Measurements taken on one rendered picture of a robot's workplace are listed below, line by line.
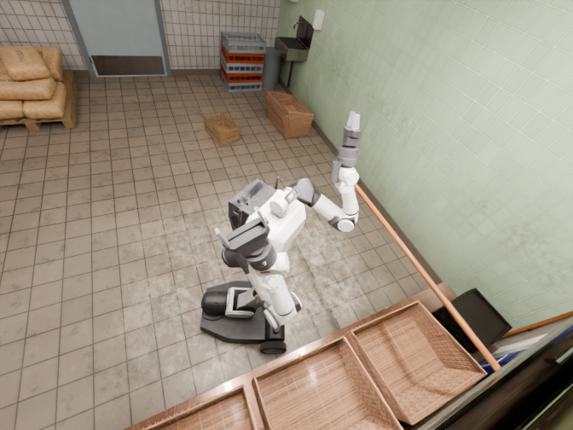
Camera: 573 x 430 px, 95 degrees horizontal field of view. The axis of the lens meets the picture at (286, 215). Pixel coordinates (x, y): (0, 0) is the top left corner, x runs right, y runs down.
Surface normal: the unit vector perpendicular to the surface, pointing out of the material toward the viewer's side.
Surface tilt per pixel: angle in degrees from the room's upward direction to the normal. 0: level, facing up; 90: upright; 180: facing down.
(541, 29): 90
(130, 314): 0
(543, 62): 90
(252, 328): 0
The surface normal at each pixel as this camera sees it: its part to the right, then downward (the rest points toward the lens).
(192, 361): 0.17, -0.62
